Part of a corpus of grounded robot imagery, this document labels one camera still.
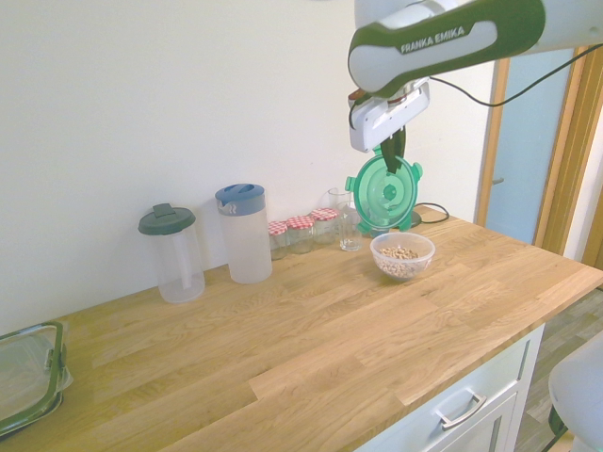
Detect green translucent round lid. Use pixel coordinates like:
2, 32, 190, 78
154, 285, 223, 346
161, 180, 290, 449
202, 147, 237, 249
344, 144, 424, 234

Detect tall footed drinking glass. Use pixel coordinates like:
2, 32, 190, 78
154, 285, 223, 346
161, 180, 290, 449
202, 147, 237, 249
327, 186, 355, 223

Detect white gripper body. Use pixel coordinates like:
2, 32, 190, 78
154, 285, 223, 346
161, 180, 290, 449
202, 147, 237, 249
349, 84, 432, 153

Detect dark robot cable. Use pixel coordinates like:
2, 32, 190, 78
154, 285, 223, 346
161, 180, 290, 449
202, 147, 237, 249
426, 43, 603, 109

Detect glass container green-rimmed lid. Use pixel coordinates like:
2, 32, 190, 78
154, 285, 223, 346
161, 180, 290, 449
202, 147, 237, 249
0, 320, 73, 437

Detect faceted glass tumbler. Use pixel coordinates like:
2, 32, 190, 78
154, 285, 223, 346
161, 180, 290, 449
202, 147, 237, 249
338, 202, 365, 252

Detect plastic pitcher with blue lid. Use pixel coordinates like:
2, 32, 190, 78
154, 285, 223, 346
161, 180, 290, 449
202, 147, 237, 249
214, 183, 274, 285

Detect silver drawer bar handle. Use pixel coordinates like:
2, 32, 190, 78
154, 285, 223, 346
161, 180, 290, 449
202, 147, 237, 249
433, 392, 488, 431

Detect wooden door with frosted glass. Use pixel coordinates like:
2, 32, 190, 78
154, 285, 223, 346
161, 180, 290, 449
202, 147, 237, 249
474, 43, 603, 270

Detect glass jar red checkered lid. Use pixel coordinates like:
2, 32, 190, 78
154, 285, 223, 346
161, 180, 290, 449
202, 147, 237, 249
268, 220, 289, 262
285, 215, 316, 256
309, 207, 341, 246

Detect plastic pitcher with dark lid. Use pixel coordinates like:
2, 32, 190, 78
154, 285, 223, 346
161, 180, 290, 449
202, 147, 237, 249
137, 202, 207, 304

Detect cereal rings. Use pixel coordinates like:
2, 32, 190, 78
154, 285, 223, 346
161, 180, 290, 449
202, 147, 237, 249
378, 245, 420, 277

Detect clear plastic food bowl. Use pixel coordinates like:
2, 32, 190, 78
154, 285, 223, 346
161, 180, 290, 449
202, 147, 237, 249
369, 231, 436, 283

